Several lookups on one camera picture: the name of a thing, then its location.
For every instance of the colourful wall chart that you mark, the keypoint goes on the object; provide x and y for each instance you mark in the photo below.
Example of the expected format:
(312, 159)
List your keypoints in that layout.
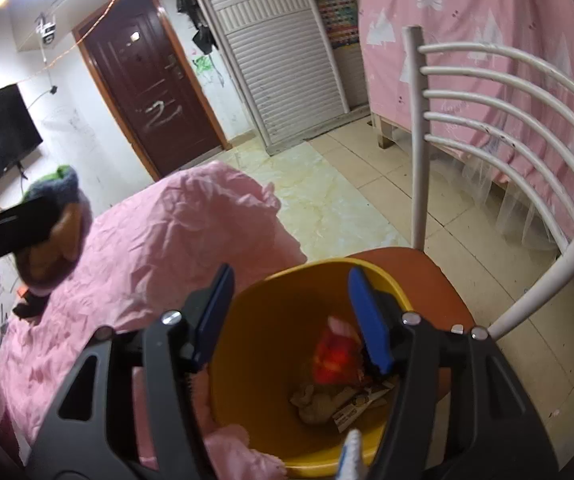
(334, 10)

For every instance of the wooden bed frame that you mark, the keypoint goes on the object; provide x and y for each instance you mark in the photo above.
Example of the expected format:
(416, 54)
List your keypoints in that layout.
(384, 132)

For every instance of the white slatted wardrobe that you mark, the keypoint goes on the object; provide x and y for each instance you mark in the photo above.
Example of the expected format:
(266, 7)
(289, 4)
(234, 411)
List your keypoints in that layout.
(277, 60)

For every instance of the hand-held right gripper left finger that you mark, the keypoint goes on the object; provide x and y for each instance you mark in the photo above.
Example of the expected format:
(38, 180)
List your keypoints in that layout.
(212, 315)

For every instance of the white security camera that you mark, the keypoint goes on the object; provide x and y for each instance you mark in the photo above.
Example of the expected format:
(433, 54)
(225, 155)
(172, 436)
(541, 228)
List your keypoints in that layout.
(46, 30)

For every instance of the white metal chair orange seat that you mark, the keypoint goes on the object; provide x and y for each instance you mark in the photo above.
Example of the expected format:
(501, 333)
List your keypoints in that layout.
(419, 160)

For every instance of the milk powder sachet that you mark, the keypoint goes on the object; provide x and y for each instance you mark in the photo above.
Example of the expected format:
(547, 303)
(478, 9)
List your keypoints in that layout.
(362, 402)

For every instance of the pink wrinkled blanket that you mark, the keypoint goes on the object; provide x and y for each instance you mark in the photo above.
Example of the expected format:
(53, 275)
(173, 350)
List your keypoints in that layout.
(167, 240)

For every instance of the person's right hand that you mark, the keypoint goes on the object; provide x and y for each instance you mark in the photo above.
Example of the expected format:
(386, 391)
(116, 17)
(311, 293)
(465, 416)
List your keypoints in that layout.
(352, 457)

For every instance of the red snack packet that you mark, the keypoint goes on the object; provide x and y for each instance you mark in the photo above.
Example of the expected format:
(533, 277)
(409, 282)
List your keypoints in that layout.
(332, 355)

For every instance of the dark brown door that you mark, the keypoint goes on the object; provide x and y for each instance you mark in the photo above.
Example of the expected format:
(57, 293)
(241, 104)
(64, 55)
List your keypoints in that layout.
(147, 85)

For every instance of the hanging black bags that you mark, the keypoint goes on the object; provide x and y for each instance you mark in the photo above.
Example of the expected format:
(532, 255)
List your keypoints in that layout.
(199, 20)

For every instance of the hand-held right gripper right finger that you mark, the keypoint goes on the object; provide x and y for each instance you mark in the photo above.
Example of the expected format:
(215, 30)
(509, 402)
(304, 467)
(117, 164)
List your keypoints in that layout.
(369, 320)

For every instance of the fuzzy purple plush toy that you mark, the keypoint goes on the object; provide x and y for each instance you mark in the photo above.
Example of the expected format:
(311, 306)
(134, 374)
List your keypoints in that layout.
(69, 230)

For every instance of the cream paper ball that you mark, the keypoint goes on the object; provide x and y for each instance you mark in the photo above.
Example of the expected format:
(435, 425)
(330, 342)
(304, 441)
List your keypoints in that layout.
(317, 402)

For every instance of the pink tree-print curtain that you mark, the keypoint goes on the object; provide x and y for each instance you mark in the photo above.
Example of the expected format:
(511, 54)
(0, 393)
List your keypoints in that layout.
(492, 20)

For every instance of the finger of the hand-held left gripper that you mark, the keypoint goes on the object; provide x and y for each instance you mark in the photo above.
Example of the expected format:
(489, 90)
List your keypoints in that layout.
(12, 230)

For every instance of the white tulle bed skirt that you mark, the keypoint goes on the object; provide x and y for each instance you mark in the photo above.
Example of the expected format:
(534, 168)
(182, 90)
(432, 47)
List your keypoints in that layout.
(512, 210)

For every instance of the yellow plastic bin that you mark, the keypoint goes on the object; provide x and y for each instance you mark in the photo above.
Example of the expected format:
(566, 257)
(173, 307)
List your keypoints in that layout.
(267, 350)

